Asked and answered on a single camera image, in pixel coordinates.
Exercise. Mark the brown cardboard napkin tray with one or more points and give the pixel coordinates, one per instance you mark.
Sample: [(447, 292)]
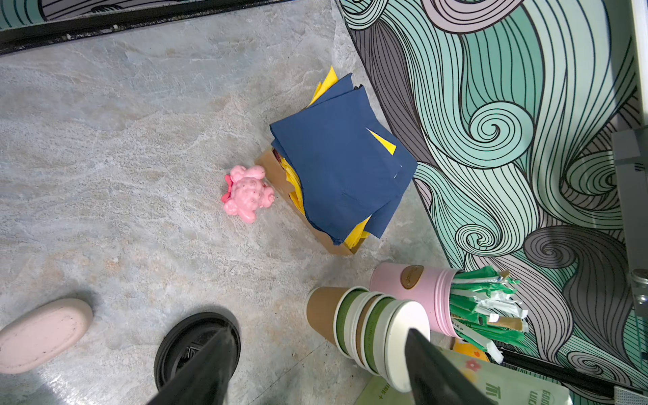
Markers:
[(275, 175)]

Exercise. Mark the dark blue napkin stack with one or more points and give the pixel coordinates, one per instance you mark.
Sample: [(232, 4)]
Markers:
[(352, 170)]

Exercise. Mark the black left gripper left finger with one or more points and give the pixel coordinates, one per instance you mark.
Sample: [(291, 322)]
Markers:
[(205, 378)]

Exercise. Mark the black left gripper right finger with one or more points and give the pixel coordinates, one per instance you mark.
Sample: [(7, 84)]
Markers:
[(433, 379)]

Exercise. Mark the white paper takeout bag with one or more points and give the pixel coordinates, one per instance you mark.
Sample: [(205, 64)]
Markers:
[(498, 383)]

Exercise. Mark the stack of paper cups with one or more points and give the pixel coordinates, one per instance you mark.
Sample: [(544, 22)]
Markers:
[(370, 328)]

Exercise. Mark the pink earbud case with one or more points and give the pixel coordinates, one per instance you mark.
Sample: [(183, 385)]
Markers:
[(43, 334)]

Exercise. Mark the green white wrapped straws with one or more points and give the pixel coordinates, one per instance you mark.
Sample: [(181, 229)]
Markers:
[(485, 311)]

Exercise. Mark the small pink pig toy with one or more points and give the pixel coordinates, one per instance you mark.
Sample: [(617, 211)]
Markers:
[(247, 192)]

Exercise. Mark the stack of black lids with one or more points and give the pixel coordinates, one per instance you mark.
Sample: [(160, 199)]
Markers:
[(187, 338)]

